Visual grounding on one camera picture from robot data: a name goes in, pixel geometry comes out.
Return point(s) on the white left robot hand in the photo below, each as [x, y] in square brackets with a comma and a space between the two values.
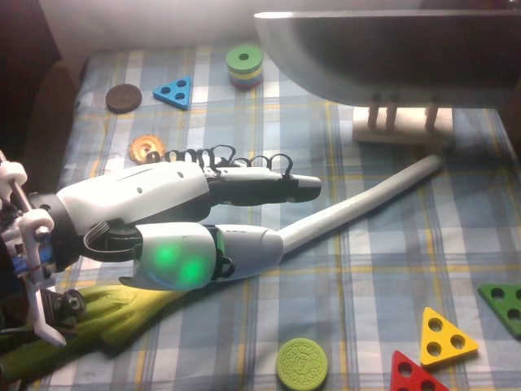
[134, 191]

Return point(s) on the toy leek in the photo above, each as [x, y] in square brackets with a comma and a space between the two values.
[346, 212]

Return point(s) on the orange wooden gear disc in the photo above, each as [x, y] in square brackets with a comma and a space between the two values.
[142, 146]

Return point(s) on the brown round cookie toy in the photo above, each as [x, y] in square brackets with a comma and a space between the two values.
[124, 98]

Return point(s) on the blue triangle block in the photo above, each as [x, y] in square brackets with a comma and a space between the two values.
[175, 104]

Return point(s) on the green round cookie toy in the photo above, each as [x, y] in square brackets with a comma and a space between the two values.
[302, 364]

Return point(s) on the blue plaid cloth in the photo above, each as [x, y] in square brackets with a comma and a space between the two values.
[366, 285]

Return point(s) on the wooden peg board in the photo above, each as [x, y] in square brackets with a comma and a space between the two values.
[407, 122]

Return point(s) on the red triangle block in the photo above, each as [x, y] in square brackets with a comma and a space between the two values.
[398, 383]

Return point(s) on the yellow triangle block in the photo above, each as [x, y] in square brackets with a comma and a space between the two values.
[445, 335]

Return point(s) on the green triangle block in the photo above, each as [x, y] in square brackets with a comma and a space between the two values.
[501, 303]

